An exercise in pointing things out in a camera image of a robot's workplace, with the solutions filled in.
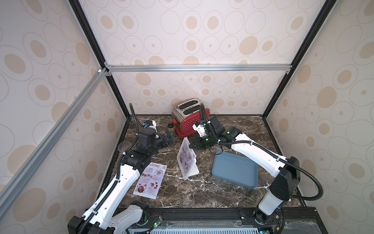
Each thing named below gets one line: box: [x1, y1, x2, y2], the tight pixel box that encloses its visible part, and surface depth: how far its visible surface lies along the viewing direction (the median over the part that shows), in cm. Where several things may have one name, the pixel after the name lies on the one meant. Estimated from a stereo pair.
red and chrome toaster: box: [171, 98, 210, 139], surface depth 101 cm
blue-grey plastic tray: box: [211, 151, 259, 189], surface depth 89 cm
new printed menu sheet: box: [177, 137, 197, 175], surface depth 81 cm
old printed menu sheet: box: [132, 162, 168, 200], surface depth 87 cm
